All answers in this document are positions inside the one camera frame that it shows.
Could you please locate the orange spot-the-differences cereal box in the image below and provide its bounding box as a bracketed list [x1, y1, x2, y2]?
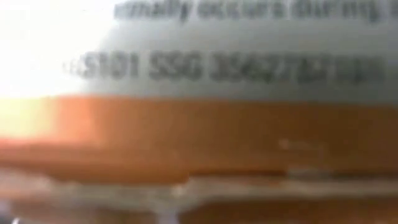
[0, 0, 398, 224]

